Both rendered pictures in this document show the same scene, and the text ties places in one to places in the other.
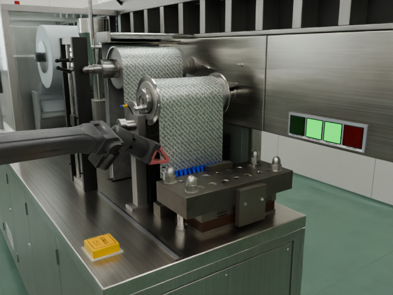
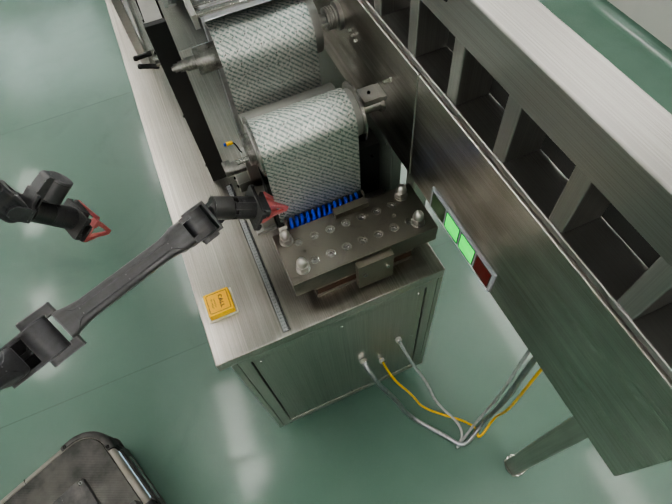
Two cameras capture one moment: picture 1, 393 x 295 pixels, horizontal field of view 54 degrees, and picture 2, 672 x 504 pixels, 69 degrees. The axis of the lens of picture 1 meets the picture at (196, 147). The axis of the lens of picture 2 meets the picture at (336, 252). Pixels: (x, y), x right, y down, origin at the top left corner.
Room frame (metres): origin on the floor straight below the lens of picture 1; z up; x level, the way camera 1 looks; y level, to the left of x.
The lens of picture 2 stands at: (0.42, -0.26, 2.08)
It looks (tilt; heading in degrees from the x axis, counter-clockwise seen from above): 59 degrees down; 18
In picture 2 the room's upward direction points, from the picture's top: 8 degrees counter-clockwise
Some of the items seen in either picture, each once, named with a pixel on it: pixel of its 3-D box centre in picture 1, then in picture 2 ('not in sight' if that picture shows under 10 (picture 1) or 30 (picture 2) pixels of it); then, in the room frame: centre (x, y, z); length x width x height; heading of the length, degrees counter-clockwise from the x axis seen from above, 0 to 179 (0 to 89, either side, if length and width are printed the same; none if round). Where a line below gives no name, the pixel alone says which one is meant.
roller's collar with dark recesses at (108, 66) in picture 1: (108, 68); (207, 57); (1.35, 0.30, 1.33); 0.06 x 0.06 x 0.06; 34
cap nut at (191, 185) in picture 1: (191, 183); (302, 264); (0.97, 0.01, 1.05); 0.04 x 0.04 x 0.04
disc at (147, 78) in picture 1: (148, 100); (254, 147); (1.15, 0.15, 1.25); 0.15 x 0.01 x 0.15; 34
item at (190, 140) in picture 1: (192, 143); (317, 185); (1.17, 0.01, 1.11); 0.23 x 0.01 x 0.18; 124
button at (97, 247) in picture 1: (102, 246); (219, 303); (0.89, 0.24, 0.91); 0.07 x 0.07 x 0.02; 34
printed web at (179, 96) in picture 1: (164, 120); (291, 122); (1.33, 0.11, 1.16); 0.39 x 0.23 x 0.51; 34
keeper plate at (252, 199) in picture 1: (251, 204); (375, 269); (1.03, -0.16, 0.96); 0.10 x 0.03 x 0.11; 124
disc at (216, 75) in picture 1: (216, 94); (354, 111); (1.30, -0.07, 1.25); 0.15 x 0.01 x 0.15; 34
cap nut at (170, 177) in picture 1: (169, 174); (285, 236); (1.04, 0.08, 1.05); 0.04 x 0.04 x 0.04
